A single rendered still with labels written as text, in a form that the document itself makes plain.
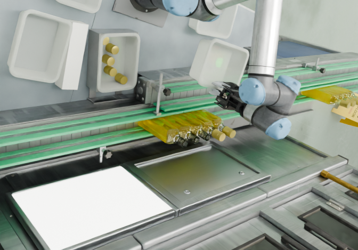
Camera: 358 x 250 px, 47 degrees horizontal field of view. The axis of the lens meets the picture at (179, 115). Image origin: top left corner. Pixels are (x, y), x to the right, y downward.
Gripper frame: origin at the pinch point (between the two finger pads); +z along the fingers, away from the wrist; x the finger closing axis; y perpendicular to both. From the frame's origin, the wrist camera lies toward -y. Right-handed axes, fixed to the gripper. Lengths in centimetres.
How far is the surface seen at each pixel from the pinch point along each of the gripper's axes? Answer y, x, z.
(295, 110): -100, 12, 21
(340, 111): -326, 32, 98
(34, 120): 55, 29, 20
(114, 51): 27.2, 2.7, 29.2
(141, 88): 13.0, 13.7, 23.5
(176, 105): 0.9, 15.5, 14.1
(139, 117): 17.7, 21.5, 13.4
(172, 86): 2.8, 9.1, 18.3
